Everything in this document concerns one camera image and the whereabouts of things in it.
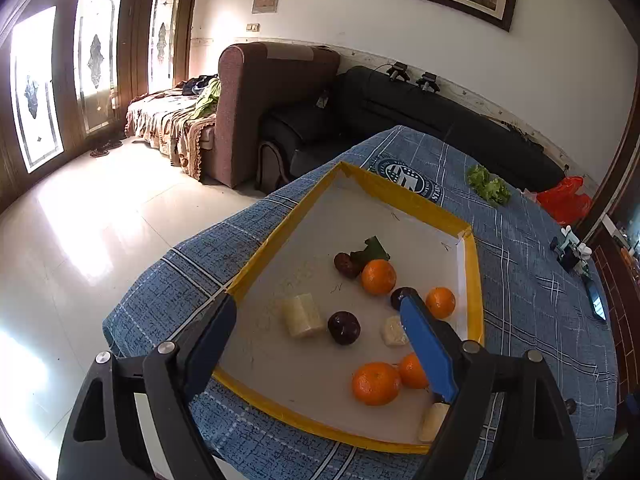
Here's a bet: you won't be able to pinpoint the orange mandarin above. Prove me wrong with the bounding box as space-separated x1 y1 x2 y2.
398 352 430 389

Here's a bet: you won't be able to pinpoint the large orange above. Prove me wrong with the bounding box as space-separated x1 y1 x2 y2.
352 362 401 406

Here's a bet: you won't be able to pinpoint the small orange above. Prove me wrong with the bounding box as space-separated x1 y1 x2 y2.
425 287 457 320

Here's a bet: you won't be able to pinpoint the dark red plum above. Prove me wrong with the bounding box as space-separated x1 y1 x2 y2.
328 311 361 346

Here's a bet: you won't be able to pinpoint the orange tangerine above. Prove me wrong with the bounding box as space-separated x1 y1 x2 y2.
360 259 397 296

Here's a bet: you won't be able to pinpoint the red jujube date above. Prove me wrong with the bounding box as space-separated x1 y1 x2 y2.
333 252 362 280

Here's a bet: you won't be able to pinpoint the black smartphone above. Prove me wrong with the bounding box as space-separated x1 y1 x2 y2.
585 278 606 323

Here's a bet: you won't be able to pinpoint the black pen cup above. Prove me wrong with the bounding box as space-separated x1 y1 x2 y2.
559 246 580 273

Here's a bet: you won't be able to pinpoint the white plastic bottles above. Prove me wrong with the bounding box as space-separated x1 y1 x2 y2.
557 226 592 275

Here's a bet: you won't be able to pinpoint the wooden sideboard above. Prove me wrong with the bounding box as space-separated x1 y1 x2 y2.
590 226 639 402

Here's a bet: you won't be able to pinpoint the red plastic bag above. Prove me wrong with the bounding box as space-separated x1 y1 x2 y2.
536 177 591 226

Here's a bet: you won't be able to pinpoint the yellow cardboard tray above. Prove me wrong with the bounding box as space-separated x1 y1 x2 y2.
214 162 484 455

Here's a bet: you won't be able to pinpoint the green leaf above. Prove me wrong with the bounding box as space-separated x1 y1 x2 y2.
349 236 390 266

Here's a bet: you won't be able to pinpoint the green lettuce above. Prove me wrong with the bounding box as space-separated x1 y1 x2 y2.
466 165 511 206

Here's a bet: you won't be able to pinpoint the patterned daybed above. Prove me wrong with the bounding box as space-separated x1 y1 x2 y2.
124 75 221 181

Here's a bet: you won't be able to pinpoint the black sofa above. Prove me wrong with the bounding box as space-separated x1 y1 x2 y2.
256 66 565 194

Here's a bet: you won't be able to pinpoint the maroon armchair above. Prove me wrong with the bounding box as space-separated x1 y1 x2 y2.
203 41 341 188

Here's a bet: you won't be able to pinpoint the wooden glass door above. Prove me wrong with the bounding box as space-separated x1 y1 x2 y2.
1 0 195 208

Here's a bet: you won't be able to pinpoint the wall notice plaque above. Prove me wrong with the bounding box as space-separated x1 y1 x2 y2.
252 0 279 14

